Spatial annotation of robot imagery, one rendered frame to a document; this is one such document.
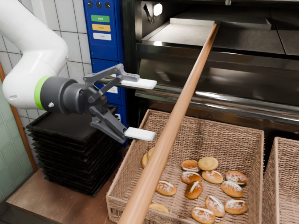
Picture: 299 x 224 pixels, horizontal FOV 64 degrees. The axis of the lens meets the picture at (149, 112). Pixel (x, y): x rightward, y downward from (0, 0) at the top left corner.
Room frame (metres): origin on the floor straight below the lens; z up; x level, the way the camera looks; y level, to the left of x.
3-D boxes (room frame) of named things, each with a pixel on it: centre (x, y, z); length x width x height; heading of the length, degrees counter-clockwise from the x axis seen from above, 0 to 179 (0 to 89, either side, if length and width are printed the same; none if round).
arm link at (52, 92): (0.53, 0.22, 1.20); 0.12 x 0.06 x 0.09; 161
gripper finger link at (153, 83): (0.46, 0.02, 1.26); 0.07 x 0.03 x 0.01; 71
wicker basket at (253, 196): (0.72, -0.17, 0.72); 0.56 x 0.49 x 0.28; 70
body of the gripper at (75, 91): (0.51, 0.15, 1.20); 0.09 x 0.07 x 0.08; 71
